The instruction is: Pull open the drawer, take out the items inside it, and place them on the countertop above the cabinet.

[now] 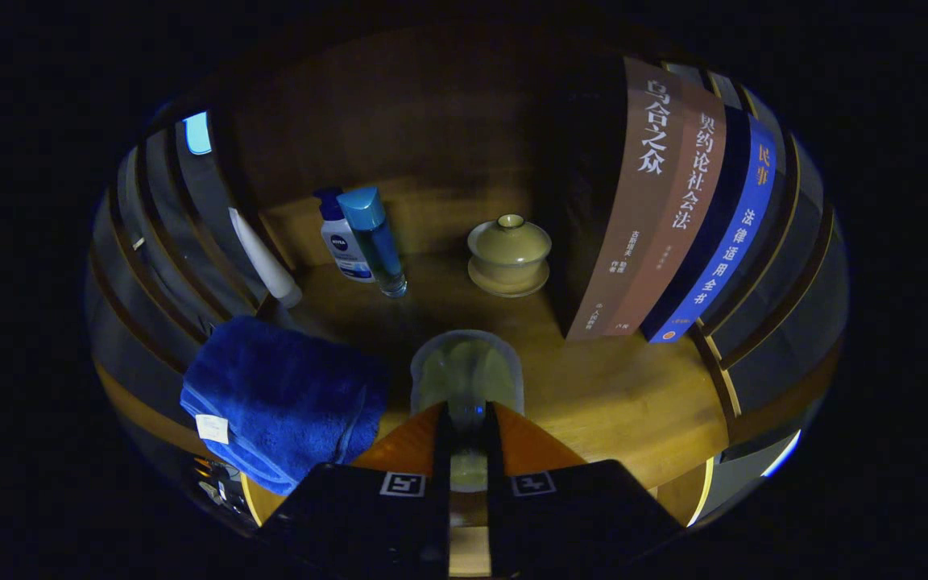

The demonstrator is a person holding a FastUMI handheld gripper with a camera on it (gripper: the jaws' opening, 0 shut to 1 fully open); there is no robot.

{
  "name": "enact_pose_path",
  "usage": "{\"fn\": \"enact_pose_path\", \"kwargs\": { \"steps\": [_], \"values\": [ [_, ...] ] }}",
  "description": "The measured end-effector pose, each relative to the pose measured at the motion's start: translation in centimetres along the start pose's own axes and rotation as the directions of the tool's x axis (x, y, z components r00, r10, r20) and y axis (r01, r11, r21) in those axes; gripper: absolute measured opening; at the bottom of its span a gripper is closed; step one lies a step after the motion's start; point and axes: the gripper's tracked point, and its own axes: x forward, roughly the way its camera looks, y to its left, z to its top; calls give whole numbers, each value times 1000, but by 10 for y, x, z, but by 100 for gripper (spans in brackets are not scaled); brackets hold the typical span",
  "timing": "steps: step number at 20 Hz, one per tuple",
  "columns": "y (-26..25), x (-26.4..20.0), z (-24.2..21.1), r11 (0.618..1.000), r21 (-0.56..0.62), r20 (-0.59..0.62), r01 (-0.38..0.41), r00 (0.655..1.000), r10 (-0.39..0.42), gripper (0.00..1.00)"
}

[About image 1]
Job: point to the dark brown book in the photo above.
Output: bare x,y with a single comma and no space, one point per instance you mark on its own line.
633,209

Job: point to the reddish brown book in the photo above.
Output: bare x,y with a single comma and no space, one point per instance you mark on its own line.
685,209

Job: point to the blue folded towel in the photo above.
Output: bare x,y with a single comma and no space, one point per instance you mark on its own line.
287,395

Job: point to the wooden countertop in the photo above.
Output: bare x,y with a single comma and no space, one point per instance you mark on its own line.
609,387

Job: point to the beige lidded teacup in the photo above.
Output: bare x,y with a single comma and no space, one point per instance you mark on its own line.
509,254

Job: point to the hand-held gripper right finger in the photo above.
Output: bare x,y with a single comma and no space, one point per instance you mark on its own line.
577,524

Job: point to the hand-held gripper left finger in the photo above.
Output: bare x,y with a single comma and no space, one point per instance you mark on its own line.
351,524

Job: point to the white tube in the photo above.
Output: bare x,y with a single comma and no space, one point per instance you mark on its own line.
267,262

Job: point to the white bottle with blue cap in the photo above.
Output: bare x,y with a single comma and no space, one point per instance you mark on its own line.
343,242

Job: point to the teal bottle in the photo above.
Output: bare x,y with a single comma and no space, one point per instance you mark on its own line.
375,242

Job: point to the wooden cabinet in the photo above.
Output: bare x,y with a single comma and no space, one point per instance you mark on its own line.
432,97

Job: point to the blue book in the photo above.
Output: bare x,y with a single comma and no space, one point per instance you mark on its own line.
734,242

